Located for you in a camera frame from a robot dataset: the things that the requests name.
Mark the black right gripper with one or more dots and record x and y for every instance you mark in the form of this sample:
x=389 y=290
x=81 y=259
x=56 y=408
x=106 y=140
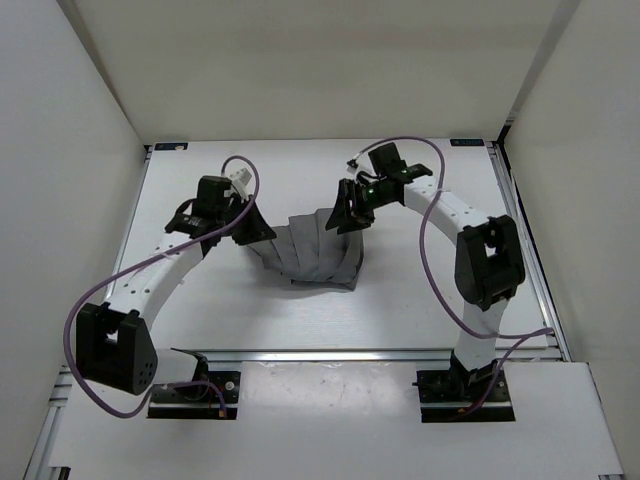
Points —
x=342 y=216

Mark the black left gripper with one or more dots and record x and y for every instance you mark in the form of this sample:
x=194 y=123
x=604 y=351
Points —
x=257 y=228

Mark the grey pleated skirt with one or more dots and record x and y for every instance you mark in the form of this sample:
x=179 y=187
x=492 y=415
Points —
x=308 y=254

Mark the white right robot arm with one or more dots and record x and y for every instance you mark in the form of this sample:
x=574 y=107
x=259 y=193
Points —
x=488 y=264

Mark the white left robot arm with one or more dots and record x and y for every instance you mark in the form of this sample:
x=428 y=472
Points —
x=110 y=343

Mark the blue corner label left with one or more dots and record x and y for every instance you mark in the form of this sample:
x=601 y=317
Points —
x=171 y=146

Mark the blue corner label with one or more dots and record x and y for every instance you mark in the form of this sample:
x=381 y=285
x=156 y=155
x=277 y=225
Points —
x=171 y=146
x=466 y=142

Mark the blue corner label right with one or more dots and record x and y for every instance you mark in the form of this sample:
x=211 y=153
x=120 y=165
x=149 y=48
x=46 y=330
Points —
x=466 y=142

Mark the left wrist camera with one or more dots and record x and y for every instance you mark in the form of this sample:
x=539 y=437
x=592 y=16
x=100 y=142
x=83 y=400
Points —
x=222 y=198

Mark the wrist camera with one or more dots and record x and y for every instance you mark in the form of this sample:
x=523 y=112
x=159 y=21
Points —
x=222 y=198
x=377 y=161

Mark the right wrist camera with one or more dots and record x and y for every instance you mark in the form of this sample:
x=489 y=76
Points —
x=377 y=161

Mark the aluminium left side rail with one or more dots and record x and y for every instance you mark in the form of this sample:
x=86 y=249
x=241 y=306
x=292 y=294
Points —
x=119 y=230

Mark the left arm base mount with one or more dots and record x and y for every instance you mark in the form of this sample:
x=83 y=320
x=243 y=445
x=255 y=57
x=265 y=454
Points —
x=216 y=397

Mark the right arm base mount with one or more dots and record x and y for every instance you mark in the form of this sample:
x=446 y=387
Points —
x=442 y=401

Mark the aluminium table edge rail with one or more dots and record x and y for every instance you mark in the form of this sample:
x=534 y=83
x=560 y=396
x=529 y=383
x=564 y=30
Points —
x=331 y=355

